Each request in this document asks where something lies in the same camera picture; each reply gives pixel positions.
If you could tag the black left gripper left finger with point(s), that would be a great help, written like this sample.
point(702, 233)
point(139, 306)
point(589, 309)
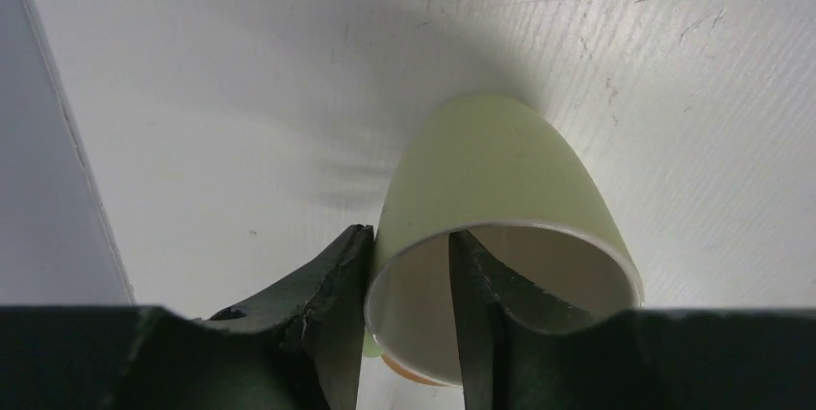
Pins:
point(295, 345)

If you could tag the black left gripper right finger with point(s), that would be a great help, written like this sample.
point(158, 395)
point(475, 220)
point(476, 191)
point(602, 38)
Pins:
point(520, 347)

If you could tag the light green mug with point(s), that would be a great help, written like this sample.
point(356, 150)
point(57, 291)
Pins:
point(492, 166)

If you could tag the orange round coaster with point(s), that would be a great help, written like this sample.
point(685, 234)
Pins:
point(408, 374)

